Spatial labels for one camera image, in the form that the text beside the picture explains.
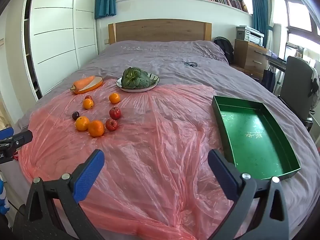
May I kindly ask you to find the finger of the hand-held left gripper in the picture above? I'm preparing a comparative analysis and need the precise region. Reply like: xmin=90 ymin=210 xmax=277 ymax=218
xmin=0 ymin=130 xmax=33 ymax=153
xmin=0 ymin=127 xmax=14 ymax=139

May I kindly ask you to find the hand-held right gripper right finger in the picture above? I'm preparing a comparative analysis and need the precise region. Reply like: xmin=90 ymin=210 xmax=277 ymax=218
xmin=207 ymin=149 xmax=290 ymax=240

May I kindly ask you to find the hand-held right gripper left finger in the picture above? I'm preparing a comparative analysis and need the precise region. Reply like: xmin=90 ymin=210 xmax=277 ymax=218
xmin=12 ymin=149 xmax=105 ymax=240

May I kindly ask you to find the green metal tray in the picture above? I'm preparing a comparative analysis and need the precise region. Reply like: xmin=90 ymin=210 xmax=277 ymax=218
xmin=212 ymin=95 xmax=301 ymax=181

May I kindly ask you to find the large orange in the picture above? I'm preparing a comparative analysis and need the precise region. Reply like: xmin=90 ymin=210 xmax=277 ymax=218
xmin=88 ymin=120 xmax=105 ymax=138

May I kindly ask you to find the red apple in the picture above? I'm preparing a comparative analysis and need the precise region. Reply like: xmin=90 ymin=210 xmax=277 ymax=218
xmin=105 ymin=119 xmax=118 ymax=131
xmin=109 ymin=107 xmax=121 ymax=120

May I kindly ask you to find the person's left hand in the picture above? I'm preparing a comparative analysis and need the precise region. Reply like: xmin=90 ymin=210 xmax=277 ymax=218
xmin=0 ymin=176 xmax=11 ymax=215

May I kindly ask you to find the pink plastic sheet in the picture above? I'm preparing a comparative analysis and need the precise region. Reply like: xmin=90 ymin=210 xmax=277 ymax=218
xmin=19 ymin=83 xmax=250 ymax=240

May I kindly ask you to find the carrot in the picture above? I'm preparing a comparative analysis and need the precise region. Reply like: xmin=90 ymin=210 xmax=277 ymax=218
xmin=70 ymin=76 xmax=96 ymax=92

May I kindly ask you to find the orange oval dish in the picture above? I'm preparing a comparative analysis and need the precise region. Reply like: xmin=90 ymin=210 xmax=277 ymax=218
xmin=73 ymin=76 xmax=104 ymax=95

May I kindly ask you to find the dark tote bag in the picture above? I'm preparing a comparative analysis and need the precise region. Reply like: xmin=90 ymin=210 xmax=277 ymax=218
xmin=262 ymin=65 xmax=277 ymax=93

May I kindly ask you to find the bok choy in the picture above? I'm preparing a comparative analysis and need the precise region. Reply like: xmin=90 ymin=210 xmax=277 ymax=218
xmin=122 ymin=67 xmax=153 ymax=90

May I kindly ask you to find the white wardrobe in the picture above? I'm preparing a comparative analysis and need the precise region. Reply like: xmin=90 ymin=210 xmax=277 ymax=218
xmin=22 ymin=0 xmax=100 ymax=100

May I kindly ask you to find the white leaf-pattern plate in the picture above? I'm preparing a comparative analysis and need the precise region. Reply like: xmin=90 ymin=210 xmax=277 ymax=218
xmin=116 ymin=73 xmax=160 ymax=93

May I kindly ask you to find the grey chair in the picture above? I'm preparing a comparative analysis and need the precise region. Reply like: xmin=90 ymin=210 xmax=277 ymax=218
xmin=277 ymin=56 xmax=320 ymax=133

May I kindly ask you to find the wooden dresser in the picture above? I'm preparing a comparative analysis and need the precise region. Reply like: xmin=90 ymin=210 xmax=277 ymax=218
xmin=234 ymin=39 xmax=269 ymax=77

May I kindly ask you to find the glass-top desk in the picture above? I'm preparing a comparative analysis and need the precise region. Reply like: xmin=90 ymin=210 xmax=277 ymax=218
xmin=265 ymin=50 xmax=288 ymax=68

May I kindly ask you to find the black backpack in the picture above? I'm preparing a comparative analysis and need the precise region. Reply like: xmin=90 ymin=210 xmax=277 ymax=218
xmin=214 ymin=36 xmax=235 ymax=64

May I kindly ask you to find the bed with grey cover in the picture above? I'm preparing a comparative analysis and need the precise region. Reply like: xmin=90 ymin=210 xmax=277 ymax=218
xmin=15 ymin=40 xmax=320 ymax=240

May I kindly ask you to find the white printer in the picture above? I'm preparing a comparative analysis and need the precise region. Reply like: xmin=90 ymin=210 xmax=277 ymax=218
xmin=236 ymin=25 xmax=265 ymax=47

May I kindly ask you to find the wooden headboard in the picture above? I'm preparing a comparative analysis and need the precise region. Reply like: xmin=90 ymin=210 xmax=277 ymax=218
xmin=108 ymin=19 xmax=212 ymax=46

